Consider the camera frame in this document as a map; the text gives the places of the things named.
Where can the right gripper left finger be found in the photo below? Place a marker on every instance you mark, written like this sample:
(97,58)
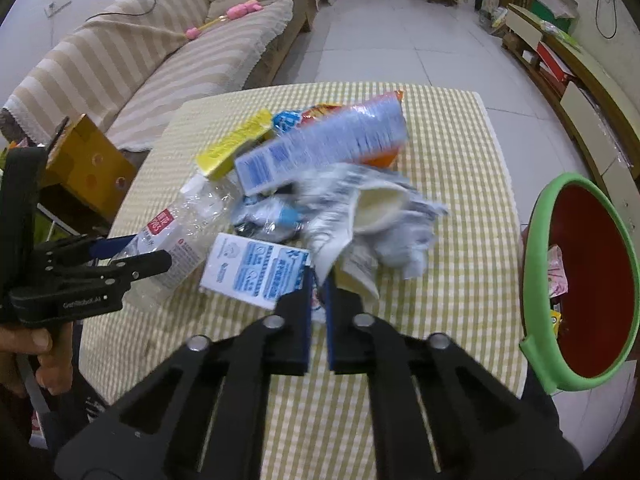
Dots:
(201,414)

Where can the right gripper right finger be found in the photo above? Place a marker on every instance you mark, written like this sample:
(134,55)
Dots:
(436,412)

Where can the crushed clear plastic bottle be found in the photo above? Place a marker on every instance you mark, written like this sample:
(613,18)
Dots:
(186,229)

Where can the blue white milk carton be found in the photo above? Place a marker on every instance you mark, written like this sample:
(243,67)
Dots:
(253,271)

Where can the yellow carton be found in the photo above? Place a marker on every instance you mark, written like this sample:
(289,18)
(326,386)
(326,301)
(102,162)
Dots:
(218,158)

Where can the crushed patterned paper cup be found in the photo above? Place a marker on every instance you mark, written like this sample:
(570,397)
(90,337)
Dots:
(344,206)

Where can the long blue toothpaste box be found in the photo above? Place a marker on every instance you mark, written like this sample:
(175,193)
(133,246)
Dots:
(271,165)

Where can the grey paper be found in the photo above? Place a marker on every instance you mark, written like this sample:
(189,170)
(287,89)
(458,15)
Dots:
(404,247)

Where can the pink foil snack wrapper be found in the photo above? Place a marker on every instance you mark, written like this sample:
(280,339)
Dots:
(556,276)

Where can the left hand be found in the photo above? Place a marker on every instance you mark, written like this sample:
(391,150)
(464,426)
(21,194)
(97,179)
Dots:
(54,355)

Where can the wooden side table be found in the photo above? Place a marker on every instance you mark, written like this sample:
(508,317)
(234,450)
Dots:
(85,169)

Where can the blue silver candy wrapper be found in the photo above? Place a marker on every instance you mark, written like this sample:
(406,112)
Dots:
(272,219)

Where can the striped beige sofa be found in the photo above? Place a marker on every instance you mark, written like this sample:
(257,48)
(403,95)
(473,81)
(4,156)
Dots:
(131,68)

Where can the large red green-rimmed bin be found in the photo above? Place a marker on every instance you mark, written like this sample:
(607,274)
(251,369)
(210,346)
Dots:
(600,310)

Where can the orange snack wrapper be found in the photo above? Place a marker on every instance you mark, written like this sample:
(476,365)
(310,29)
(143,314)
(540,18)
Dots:
(369,133)

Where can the pink toy wand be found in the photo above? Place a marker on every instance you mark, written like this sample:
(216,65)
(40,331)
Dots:
(233,13)

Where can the long tv cabinet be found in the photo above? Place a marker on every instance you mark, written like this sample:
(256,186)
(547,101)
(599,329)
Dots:
(593,109)

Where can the green white box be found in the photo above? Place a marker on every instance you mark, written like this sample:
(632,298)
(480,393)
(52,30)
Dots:
(560,13)

